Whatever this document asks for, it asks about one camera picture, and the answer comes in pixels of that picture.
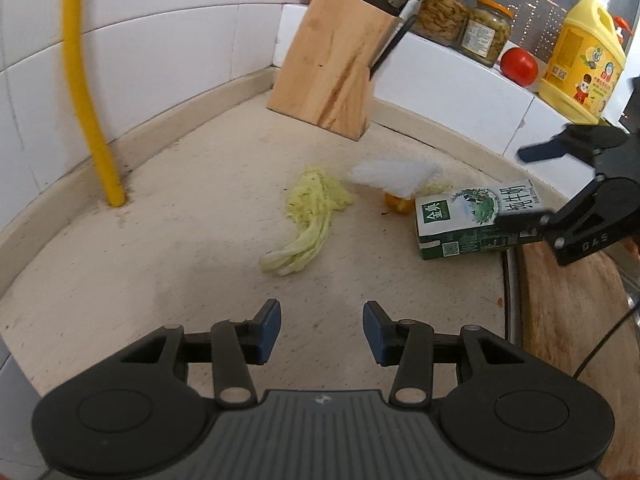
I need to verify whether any green milk carton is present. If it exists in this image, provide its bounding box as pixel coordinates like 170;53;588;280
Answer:
416;179;544;260

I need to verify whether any white foam net back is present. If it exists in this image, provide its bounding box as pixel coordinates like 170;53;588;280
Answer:
347;159;442;198

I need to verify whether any yellow detergent bottle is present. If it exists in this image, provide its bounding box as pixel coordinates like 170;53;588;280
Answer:
538;0;628;125

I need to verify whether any red tomato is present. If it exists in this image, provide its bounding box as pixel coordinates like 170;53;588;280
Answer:
500;47;539;88

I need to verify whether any wooden cutting board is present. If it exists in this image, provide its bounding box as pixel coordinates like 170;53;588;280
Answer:
518;243;639;479

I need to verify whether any orange peel piece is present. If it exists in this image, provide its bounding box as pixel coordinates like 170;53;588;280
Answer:
384;193;416;214

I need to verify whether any glass jar orange lid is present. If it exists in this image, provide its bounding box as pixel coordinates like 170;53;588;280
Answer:
459;0;514;67

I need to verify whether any pale cabbage leaf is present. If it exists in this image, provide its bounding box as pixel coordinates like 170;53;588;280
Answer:
259;168;354;276

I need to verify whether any glass jar dark lid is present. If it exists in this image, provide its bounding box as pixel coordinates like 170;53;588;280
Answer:
411;0;469;47

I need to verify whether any wooden knife block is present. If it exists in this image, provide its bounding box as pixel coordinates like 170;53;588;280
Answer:
267;0;400;141

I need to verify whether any yellow pipe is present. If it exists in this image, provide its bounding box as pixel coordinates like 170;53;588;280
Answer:
61;0;127;207

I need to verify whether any black cable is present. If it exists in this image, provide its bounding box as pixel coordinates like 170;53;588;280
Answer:
570;306;640;380

